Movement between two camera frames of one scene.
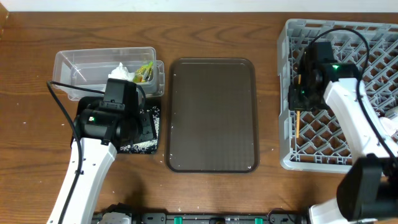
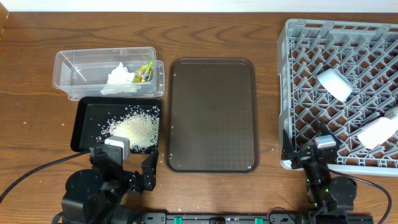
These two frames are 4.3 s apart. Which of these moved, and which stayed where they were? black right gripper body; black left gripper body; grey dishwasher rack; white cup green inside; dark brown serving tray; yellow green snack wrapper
Moved: black left gripper body; black right gripper body
Stayed: yellow green snack wrapper; dark brown serving tray; grey dishwasher rack; white cup green inside
